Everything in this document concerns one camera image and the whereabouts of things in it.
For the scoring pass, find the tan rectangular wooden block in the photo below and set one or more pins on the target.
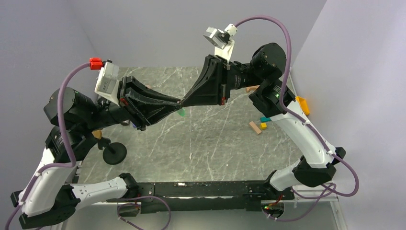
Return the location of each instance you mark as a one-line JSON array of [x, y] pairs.
[[255, 128]]

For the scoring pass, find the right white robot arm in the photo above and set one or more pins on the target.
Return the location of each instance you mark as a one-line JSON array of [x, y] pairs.
[[316, 166]]

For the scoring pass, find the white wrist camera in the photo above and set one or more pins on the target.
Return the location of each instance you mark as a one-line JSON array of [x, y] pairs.
[[108, 82], [222, 40]]

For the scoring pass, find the yellow plastic bin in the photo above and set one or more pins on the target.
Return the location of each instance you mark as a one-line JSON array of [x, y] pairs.
[[303, 104]]

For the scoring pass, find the brown arch wooden block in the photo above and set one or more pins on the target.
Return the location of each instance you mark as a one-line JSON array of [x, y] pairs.
[[251, 88]]

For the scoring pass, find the yellow small wooden block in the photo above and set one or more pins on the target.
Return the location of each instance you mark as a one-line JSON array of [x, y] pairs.
[[263, 126]]

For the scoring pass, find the teal wooden block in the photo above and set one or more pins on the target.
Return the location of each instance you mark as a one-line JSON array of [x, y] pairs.
[[265, 119]]

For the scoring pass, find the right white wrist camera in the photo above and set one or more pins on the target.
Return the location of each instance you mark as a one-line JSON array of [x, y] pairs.
[[222, 40]]

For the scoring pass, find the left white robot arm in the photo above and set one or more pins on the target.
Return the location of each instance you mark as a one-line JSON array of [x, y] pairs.
[[49, 198]]

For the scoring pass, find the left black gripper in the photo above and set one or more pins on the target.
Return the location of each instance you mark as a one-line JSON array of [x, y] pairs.
[[149, 111]]

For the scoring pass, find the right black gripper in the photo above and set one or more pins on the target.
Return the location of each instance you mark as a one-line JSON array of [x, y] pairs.
[[208, 89]]

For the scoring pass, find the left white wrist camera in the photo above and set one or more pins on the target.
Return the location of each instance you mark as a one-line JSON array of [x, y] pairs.
[[108, 82]]

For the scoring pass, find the green key tag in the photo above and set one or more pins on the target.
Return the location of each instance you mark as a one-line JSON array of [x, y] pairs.
[[181, 112]]

